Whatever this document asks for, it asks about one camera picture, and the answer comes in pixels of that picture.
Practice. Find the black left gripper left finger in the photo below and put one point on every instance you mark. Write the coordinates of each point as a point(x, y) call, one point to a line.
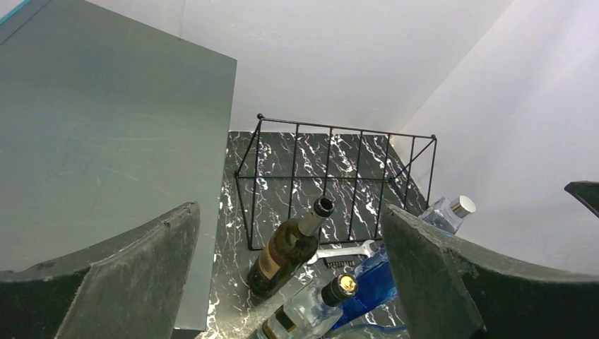
point(128, 286)

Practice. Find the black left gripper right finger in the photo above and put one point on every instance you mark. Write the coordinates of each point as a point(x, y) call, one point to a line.
point(452, 288)

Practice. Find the blue square water bottle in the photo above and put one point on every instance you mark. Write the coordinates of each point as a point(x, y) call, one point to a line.
point(376, 286)

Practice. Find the clear square liquor bottle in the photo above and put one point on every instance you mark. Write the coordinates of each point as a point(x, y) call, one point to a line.
point(312, 311)

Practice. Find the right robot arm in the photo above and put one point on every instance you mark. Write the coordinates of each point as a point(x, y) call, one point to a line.
point(587, 193)

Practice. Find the dark green wine bottle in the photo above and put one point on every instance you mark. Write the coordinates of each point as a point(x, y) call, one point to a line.
point(293, 243)

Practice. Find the silver open-end wrench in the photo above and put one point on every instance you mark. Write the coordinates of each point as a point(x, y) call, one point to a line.
point(365, 249)

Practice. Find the black bit holder strip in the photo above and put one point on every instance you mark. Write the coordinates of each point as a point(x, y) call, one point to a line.
point(339, 261)

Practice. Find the dark grey metal box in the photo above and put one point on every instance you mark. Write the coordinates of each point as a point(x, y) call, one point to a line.
point(107, 123)

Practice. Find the black wire wine rack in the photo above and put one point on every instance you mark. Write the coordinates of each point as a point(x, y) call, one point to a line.
point(281, 166)

